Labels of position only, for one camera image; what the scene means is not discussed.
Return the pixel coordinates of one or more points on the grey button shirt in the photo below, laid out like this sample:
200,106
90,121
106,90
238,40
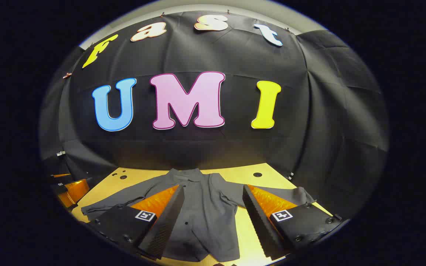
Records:
205,207

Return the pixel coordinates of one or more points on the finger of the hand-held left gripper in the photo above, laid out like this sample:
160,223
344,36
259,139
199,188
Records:
74,192
60,175

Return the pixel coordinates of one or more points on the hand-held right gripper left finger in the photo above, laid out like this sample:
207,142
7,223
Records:
164,225

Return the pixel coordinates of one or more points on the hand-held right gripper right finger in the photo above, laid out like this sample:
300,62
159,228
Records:
259,225

